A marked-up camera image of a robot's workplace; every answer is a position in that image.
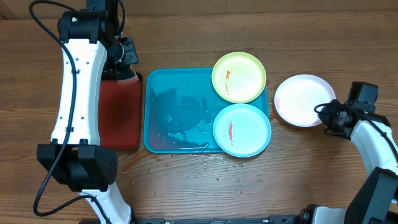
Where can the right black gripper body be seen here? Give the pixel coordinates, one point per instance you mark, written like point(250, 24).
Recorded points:
point(329, 114)

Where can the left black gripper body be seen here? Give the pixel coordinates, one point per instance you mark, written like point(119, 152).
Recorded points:
point(127, 53)

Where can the green and pink sponge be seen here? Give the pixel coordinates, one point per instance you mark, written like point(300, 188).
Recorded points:
point(127, 75)

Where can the white plate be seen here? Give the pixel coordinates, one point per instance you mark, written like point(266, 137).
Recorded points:
point(297, 96)

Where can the light blue plate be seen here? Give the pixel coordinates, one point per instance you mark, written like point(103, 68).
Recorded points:
point(242, 130)

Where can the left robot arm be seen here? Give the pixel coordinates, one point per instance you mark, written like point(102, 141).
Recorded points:
point(93, 47)

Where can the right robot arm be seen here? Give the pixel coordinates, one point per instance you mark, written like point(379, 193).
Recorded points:
point(356, 121)

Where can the black and red tray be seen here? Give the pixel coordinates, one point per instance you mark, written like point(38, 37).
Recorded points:
point(119, 113)

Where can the teal plastic tray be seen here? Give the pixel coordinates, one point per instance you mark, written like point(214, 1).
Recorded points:
point(181, 106)

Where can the green plate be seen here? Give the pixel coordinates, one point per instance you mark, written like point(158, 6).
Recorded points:
point(239, 77)

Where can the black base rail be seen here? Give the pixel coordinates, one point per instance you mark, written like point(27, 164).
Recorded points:
point(272, 219)

